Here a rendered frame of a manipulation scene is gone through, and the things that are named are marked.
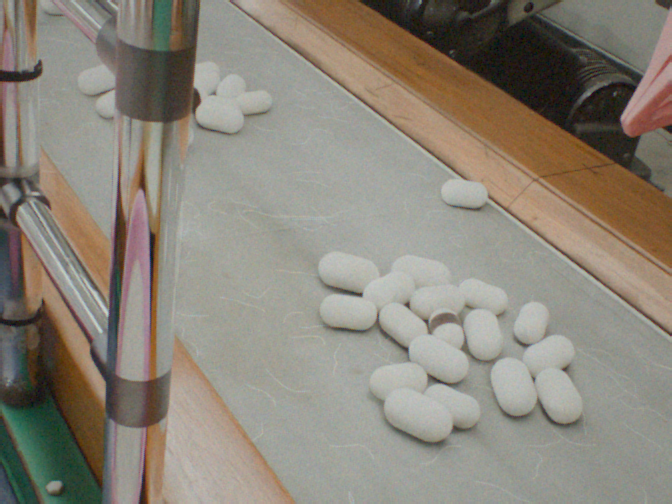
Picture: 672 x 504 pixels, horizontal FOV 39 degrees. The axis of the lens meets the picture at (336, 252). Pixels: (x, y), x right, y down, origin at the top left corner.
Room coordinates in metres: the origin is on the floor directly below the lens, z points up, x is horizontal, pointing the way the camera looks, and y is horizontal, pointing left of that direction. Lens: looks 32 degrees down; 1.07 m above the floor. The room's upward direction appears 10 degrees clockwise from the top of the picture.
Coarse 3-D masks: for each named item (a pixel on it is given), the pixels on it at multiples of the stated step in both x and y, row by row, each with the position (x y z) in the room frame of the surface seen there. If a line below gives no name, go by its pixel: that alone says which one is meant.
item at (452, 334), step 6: (438, 312) 0.46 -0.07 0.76; (450, 312) 0.46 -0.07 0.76; (444, 324) 0.45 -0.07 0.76; (450, 324) 0.45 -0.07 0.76; (438, 330) 0.45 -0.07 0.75; (444, 330) 0.45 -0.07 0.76; (450, 330) 0.45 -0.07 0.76; (456, 330) 0.45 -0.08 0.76; (438, 336) 0.44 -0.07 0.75; (444, 336) 0.44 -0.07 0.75; (450, 336) 0.44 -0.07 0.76; (456, 336) 0.44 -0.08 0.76; (462, 336) 0.45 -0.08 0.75; (450, 342) 0.44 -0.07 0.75; (456, 342) 0.44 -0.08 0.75; (462, 342) 0.45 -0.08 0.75
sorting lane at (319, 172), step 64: (64, 64) 0.76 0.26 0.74; (256, 64) 0.84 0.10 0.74; (64, 128) 0.64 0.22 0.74; (192, 128) 0.68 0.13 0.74; (256, 128) 0.70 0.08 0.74; (320, 128) 0.72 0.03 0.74; (384, 128) 0.75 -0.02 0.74; (192, 192) 0.58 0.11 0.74; (256, 192) 0.60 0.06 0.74; (320, 192) 0.61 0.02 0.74; (384, 192) 0.63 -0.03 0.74; (192, 256) 0.50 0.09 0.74; (256, 256) 0.51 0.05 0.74; (320, 256) 0.53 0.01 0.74; (384, 256) 0.54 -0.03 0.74; (448, 256) 0.56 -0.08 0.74; (512, 256) 0.57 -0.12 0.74; (192, 320) 0.43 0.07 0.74; (256, 320) 0.45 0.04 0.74; (320, 320) 0.46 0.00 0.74; (512, 320) 0.49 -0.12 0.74; (576, 320) 0.51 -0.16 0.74; (640, 320) 0.52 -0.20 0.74; (256, 384) 0.39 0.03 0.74; (320, 384) 0.40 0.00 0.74; (448, 384) 0.42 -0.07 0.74; (576, 384) 0.44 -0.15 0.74; (640, 384) 0.45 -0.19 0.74; (320, 448) 0.35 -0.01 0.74; (384, 448) 0.36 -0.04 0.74; (448, 448) 0.37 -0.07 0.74; (512, 448) 0.38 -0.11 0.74; (576, 448) 0.38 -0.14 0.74; (640, 448) 0.39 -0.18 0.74
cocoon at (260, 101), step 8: (240, 96) 0.72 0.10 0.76; (248, 96) 0.72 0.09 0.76; (256, 96) 0.72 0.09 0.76; (264, 96) 0.73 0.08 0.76; (240, 104) 0.72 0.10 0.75; (248, 104) 0.72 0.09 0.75; (256, 104) 0.72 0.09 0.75; (264, 104) 0.73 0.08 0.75; (248, 112) 0.72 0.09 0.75; (256, 112) 0.72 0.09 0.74
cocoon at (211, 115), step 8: (200, 104) 0.69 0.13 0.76; (208, 104) 0.68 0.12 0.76; (216, 104) 0.69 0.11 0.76; (224, 104) 0.69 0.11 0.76; (200, 112) 0.68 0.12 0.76; (208, 112) 0.68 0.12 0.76; (216, 112) 0.68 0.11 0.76; (224, 112) 0.68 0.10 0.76; (232, 112) 0.68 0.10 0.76; (240, 112) 0.68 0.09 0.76; (200, 120) 0.68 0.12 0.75; (208, 120) 0.68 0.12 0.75; (216, 120) 0.68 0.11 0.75; (224, 120) 0.67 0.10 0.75; (232, 120) 0.68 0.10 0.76; (240, 120) 0.68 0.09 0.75; (208, 128) 0.68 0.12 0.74; (216, 128) 0.68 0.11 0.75; (224, 128) 0.68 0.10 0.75; (232, 128) 0.68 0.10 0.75; (240, 128) 0.68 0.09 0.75
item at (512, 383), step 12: (504, 360) 0.42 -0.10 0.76; (516, 360) 0.42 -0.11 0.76; (492, 372) 0.42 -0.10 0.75; (504, 372) 0.41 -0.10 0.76; (516, 372) 0.41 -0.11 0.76; (528, 372) 0.42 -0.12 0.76; (492, 384) 0.42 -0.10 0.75; (504, 384) 0.41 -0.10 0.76; (516, 384) 0.40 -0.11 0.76; (528, 384) 0.40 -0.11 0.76; (504, 396) 0.40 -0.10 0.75; (516, 396) 0.40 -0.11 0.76; (528, 396) 0.40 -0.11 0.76; (504, 408) 0.40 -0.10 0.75; (516, 408) 0.39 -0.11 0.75; (528, 408) 0.40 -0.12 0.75
